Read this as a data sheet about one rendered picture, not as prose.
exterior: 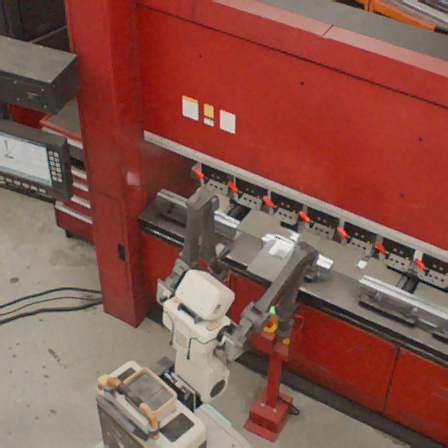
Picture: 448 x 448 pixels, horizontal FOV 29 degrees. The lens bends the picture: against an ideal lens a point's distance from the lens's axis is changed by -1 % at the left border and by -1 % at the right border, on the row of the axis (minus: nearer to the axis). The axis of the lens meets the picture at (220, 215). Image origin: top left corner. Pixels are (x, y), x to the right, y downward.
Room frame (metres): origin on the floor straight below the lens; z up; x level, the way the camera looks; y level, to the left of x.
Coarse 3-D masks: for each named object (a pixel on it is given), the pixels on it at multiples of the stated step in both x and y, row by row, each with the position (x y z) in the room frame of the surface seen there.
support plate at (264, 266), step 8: (272, 240) 3.19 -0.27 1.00; (264, 248) 3.13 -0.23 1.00; (264, 256) 3.07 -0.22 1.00; (288, 256) 3.08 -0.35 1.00; (256, 264) 3.02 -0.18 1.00; (264, 264) 3.02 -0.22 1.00; (272, 264) 3.02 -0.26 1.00; (280, 264) 3.02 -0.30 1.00; (256, 272) 2.96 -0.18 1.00; (264, 272) 2.96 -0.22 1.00; (272, 272) 2.96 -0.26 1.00; (272, 280) 2.91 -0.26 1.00
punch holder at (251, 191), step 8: (240, 184) 3.28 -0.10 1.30; (248, 184) 3.25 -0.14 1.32; (240, 192) 3.28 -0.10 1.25; (248, 192) 3.25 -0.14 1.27; (256, 192) 3.23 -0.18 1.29; (264, 192) 3.25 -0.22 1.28; (240, 200) 3.27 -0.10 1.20; (248, 200) 3.25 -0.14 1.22; (256, 200) 3.23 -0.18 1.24; (256, 208) 3.22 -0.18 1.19
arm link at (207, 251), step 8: (216, 200) 2.82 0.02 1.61; (216, 208) 2.82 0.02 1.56; (208, 216) 2.83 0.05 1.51; (208, 224) 2.83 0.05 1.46; (208, 232) 2.83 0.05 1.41; (208, 240) 2.83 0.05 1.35; (200, 248) 2.86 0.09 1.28; (208, 248) 2.83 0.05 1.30; (200, 256) 2.86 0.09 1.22; (208, 256) 2.82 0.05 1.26; (216, 256) 2.85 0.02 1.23; (208, 264) 2.82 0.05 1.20
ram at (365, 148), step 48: (144, 48) 3.56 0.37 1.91; (192, 48) 3.42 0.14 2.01; (240, 48) 3.29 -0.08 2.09; (144, 96) 3.57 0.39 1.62; (192, 96) 3.42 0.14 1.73; (240, 96) 3.29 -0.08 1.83; (288, 96) 3.16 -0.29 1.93; (336, 96) 3.05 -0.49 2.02; (384, 96) 2.94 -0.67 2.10; (192, 144) 3.42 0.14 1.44; (240, 144) 3.28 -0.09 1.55; (288, 144) 3.15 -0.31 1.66; (336, 144) 3.03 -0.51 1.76; (384, 144) 2.92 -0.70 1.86; (432, 144) 2.82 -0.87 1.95; (336, 192) 3.02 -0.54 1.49; (384, 192) 2.90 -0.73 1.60; (432, 192) 2.79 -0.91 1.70; (432, 240) 2.77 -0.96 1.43
